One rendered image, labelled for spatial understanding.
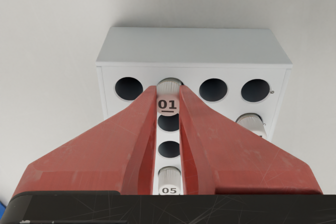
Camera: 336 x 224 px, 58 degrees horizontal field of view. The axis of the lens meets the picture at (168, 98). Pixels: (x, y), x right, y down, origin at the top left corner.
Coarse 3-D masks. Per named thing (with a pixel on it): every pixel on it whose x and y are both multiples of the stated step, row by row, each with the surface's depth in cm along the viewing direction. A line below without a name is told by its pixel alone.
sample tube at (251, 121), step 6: (246, 114) 14; (252, 114) 14; (240, 120) 14; (246, 120) 14; (252, 120) 14; (258, 120) 14; (246, 126) 14; (252, 126) 14; (258, 126) 14; (258, 132) 14; (264, 132) 14; (264, 138) 14
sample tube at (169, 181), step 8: (160, 168) 17; (168, 168) 17; (176, 168) 17; (160, 176) 16; (168, 176) 16; (176, 176) 16; (160, 184) 16; (168, 184) 16; (176, 184) 16; (160, 192) 16; (168, 192) 16; (176, 192) 16
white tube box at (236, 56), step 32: (128, 32) 15; (160, 32) 15; (192, 32) 15; (224, 32) 15; (256, 32) 15; (96, 64) 13; (128, 64) 13; (160, 64) 13; (192, 64) 13; (224, 64) 13; (256, 64) 13; (288, 64) 13; (128, 96) 14; (224, 96) 14; (256, 96) 14; (160, 128) 15; (160, 160) 16
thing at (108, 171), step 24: (144, 96) 11; (120, 120) 8; (144, 120) 8; (72, 144) 7; (96, 144) 7; (120, 144) 7; (144, 144) 8; (48, 168) 6; (72, 168) 6; (96, 168) 6; (120, 168) 6; (144, 168) 11; (24, 192) 5; (48, 192) 5; (72, 192) 5; (96, 192) 5; (120, 192) 5; (144, 192) 10; (24, 216) 5; (48, 216) 5; (72, 216) 5; (96, 216) 5; (120, 216) 5; (144, 216) 5; (168, 216) 5; (192, 216) 5; (216, 216) 5; (240, 216) 5; (264, 216) 5; (288, 216) 5; (312, 216) 5
